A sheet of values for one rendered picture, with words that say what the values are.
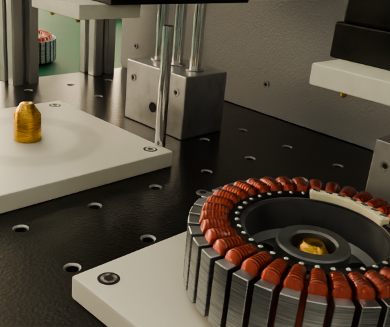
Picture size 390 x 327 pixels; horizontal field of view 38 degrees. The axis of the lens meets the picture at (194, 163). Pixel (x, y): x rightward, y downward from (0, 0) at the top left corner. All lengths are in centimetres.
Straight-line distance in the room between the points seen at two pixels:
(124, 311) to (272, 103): 37
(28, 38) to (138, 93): 16
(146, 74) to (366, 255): 28
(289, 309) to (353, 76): 11
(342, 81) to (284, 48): 30
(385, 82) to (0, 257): 20
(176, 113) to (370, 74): 24
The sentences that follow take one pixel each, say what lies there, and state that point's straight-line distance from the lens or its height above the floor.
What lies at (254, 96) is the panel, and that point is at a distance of 59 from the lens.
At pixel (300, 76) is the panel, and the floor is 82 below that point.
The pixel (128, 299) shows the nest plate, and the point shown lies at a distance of 25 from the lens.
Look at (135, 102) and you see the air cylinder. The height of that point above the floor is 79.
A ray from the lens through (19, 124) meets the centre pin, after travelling 42.
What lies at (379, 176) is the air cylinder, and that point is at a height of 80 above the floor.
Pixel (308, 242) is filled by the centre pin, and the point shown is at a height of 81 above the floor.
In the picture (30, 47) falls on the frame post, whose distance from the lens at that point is 62.
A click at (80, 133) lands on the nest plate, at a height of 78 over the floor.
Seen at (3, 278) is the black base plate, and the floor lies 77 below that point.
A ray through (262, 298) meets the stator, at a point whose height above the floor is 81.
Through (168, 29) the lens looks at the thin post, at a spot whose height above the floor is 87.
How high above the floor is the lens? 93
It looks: 22 degrees down
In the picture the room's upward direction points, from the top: 6 degrees clockwise
